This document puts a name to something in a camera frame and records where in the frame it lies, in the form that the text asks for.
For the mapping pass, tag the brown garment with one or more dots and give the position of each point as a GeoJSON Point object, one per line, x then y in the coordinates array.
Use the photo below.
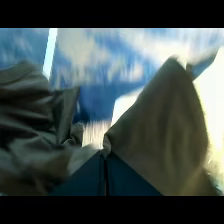
{"type": "Point", "coordinates": [166, 133]}

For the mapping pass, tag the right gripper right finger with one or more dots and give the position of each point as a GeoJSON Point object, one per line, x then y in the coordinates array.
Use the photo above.
{"type": "Point", "coordinates": [128, 181]}

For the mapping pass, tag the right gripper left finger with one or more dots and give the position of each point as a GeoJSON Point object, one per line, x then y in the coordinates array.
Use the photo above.
{"type": "Point", "coordinates": [87, 180]}

